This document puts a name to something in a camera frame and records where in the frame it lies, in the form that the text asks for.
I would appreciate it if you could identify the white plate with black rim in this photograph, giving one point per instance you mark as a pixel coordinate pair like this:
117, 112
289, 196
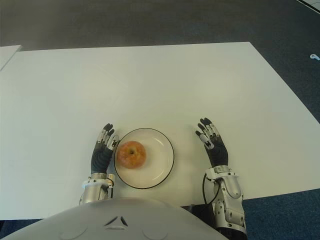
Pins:
160, 160

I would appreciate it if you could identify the small white floor object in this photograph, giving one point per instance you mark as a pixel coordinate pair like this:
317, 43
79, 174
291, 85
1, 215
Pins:
314, 56

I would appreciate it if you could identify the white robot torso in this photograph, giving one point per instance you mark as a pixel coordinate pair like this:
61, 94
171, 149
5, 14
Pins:
112, 222

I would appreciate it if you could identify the neighbouring white table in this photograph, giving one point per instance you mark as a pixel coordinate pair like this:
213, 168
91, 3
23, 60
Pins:
7, 55

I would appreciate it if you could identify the red yellow apple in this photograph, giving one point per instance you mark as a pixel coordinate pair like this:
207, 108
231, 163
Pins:
131, 155

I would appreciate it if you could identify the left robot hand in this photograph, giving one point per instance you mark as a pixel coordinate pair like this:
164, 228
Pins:
100, 160

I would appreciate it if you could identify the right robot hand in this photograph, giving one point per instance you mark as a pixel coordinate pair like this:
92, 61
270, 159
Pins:
218, 155

